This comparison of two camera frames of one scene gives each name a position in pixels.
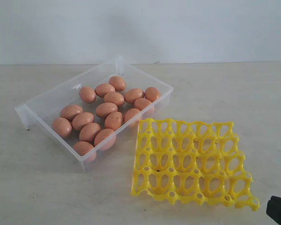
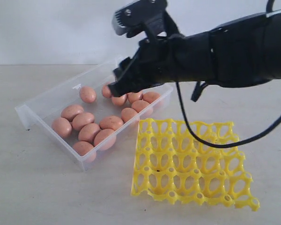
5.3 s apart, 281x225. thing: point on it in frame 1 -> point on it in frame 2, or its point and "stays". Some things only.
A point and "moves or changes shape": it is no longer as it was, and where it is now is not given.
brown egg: [69, 111] stays
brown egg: [62, 126] stays
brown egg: [114, 120] moves or changes shape
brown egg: [82, 119] stays
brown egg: [87, 94] stays
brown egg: [133, 93] stays
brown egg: [88, 131] stays
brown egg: [101, 89] moves or changes shape
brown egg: [130, 113] moves or changes shape
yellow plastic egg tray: [187, 160] stays
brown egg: [105, 138] stays
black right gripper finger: [278, 209] -> [136, 81]
